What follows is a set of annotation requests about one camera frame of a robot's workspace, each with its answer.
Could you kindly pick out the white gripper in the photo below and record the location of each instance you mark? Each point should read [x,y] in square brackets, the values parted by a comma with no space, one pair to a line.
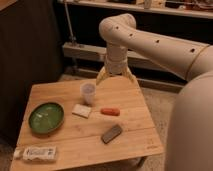
[115,66]

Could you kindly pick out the white ceramic cup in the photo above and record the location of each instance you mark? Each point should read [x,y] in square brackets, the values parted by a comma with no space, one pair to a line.
[87,91]

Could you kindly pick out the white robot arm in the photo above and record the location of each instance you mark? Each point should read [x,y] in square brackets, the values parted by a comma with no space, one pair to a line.
[189,144]

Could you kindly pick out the green ceramic bowl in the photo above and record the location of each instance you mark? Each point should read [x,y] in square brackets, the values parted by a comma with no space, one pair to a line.
[46,118]

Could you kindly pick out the orange carrot toy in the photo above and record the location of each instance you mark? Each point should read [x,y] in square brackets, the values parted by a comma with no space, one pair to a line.
[110,111]

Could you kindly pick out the metal shelf rack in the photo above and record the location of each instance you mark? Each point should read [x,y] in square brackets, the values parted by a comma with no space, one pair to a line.
[83,50]

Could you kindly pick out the white square sponge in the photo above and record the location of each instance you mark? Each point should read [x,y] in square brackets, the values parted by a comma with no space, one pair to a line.
[82,110]

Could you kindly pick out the grey rectangular block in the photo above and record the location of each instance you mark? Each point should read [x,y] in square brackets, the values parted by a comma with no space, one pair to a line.
[111,134]

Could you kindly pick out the wooden folding table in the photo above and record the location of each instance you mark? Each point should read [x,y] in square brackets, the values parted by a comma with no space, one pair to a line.
[78,140]

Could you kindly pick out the dark cabinet on left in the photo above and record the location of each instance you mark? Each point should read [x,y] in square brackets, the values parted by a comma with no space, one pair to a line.
[30,53]

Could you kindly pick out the white tube package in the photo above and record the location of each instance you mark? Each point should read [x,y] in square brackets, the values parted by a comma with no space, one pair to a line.
[35,153]

